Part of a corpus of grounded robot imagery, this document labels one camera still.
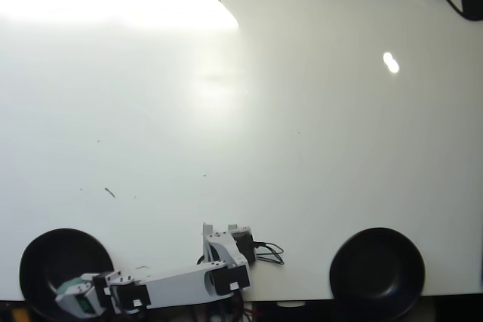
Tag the white table clamp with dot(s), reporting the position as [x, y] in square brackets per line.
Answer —
[290, 304]

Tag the white gripper green label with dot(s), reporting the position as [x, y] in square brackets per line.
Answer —
[73, 303]

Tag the yellow object under table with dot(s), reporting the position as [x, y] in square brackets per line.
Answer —
[19, 315]

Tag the white black Koch robot arm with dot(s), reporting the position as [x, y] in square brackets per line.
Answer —
[177, 284]

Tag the black round bowl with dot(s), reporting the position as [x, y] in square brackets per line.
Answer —
[41, 261]
[377, 273]

